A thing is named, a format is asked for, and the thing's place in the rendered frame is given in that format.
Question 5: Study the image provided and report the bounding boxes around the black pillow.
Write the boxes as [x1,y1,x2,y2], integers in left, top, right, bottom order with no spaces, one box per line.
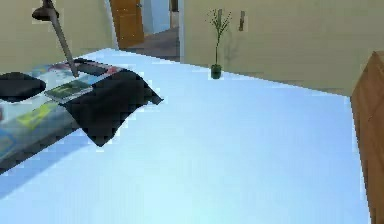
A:
[0,71,47,104]

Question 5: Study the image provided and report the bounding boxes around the green book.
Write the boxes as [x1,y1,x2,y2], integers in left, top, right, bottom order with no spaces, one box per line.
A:
[44,79,94,101]

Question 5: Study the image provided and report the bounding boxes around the orange wooden room door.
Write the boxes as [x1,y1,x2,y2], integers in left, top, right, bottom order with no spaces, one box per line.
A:
[109,0,146,50]

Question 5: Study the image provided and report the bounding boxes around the green potted house plant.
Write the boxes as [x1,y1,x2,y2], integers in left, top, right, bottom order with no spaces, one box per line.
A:
[207,8,233,80]

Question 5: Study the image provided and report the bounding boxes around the black blanket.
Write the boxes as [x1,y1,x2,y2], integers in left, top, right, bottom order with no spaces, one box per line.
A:
[61,68,164,148]

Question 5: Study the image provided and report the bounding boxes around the brown wall light switch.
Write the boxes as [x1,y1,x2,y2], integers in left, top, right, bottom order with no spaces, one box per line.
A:
[238,10,246,32]

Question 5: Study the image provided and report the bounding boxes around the brown wooden cupboard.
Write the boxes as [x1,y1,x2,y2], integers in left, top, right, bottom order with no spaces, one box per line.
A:
[350,50,384,224]

